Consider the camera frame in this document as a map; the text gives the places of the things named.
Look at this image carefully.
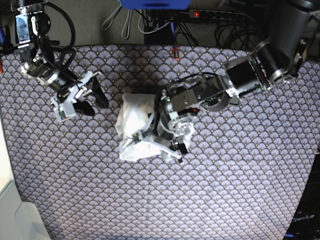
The grey plastic bin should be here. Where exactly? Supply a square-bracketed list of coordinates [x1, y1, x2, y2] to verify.
[0, 181, 50, 240]

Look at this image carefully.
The black stand with OpenArm label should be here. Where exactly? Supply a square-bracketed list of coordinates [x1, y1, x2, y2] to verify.
[284, 153, 320, 240]

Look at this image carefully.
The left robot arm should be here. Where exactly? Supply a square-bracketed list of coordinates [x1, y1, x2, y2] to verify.
[116, 0, 320, 162]

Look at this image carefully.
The blue box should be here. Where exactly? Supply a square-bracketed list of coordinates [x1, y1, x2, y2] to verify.
[121, 0, 191, 10]

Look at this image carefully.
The black cable bundle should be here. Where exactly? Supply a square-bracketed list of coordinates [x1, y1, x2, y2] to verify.
[137, 8, 263, 48]

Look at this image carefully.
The left gripper grey bracket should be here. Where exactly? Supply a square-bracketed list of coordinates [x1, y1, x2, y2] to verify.
[119, 112, 188, 165]

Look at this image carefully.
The red table clamp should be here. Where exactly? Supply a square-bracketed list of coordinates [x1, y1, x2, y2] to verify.
[171, 46, 180, 61]

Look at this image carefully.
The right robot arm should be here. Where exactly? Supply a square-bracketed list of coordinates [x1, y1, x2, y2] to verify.
[15, 0, 109, 122]

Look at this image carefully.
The white power strip red switch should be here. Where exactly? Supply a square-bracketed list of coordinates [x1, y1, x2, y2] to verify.
[188, 9, 245, 20]

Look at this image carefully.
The grey looped cable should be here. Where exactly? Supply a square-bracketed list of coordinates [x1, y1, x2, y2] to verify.
[101, 4, 133, 40]

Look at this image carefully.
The right gripper grey bracket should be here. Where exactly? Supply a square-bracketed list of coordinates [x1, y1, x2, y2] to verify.
[50, 71, 109, 122]

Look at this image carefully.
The white T-shirt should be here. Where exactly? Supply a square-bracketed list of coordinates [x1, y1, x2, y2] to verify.
[114, 92, 196, 163]

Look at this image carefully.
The fan patterned grey tablecloth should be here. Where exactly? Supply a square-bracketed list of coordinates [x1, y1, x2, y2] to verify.
[0, 45, 320, 240]

